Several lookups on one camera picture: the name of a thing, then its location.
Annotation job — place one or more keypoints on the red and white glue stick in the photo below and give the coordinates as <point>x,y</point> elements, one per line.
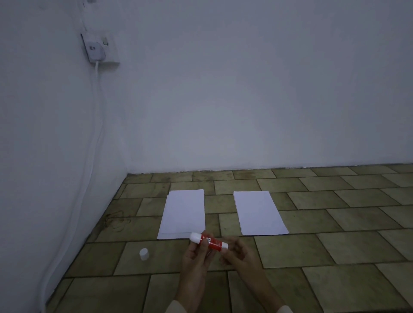
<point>215,243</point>

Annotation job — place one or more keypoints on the white plug adapter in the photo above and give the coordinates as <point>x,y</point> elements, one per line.
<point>95,51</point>

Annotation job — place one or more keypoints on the white glue stick cap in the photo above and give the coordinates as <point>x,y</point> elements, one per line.
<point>144,254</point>

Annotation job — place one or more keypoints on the stack of white papers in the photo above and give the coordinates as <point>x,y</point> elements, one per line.
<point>182,212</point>
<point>258,212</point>

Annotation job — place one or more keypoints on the white wall socket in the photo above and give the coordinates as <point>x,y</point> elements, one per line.
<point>111,61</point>

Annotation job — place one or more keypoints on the person's left forearm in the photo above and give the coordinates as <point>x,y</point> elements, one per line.
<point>185,303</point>

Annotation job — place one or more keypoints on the person's right hand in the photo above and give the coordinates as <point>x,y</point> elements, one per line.
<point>246,267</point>

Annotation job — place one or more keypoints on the person's right forearm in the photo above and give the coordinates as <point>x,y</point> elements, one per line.
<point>274,304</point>

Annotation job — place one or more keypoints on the person's left hand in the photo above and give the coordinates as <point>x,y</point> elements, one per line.
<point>193,271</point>

